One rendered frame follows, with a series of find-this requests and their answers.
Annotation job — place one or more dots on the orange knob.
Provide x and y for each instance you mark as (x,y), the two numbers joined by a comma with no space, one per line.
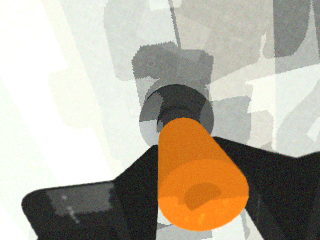
(199,187)

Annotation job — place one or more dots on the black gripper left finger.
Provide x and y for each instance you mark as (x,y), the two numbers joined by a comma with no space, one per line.
(129,203)

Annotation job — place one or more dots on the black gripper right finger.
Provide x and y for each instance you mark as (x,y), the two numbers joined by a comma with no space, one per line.
(284,191)

